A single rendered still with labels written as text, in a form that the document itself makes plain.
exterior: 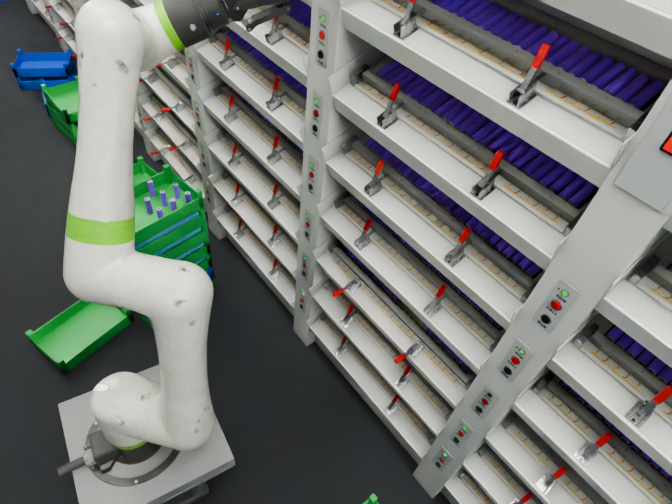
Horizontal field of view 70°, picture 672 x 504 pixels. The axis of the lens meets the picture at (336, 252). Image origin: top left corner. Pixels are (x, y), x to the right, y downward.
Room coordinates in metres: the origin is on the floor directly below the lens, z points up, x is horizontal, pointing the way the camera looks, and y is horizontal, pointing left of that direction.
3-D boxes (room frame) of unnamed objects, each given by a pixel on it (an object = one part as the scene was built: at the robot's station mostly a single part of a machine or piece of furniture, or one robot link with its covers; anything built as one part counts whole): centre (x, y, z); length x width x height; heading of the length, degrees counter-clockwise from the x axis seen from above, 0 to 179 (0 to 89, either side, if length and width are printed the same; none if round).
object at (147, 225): (1.15, 0.65, 0.52); 0.30 x 0.20 x 0.08; 144
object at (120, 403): (0.46, 0.45, 0.49); 0.16 x 0.13 x 0.19; 83
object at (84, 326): (0.93, 0.92, 0.04); 0.30 x 0.20 x 0.08; 150
